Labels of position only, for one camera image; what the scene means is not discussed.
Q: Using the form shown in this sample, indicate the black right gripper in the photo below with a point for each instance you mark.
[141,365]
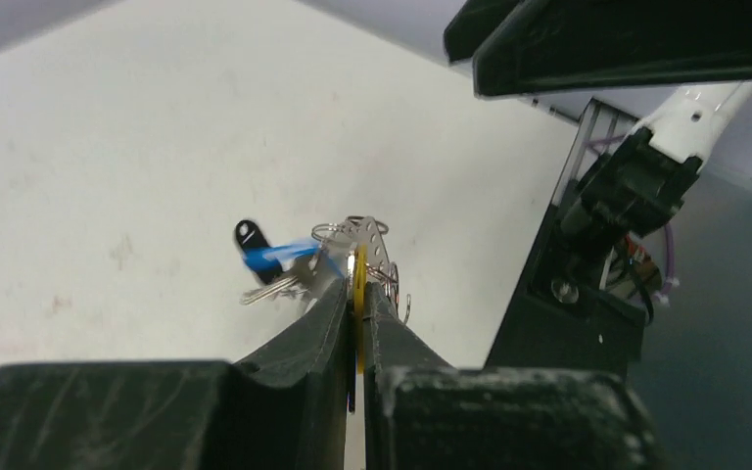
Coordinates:
[542,46]

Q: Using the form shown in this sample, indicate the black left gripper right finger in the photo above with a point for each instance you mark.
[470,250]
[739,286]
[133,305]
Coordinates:
[422,413]

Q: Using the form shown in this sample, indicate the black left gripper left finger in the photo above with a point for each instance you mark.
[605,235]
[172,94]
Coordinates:
[283,406]

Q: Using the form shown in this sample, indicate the blue plastic key tag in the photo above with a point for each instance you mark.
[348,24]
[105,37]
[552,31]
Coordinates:
[279,254]

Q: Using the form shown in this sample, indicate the yellow plastic key tag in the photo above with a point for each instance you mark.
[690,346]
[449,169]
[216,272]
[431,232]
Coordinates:
[359,282]

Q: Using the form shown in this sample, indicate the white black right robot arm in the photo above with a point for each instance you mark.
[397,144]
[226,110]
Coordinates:
[641,186]

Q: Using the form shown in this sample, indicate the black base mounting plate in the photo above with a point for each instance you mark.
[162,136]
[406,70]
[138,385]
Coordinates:
[597,332]

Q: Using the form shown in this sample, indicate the black head key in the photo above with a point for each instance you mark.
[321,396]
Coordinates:
[246,230]

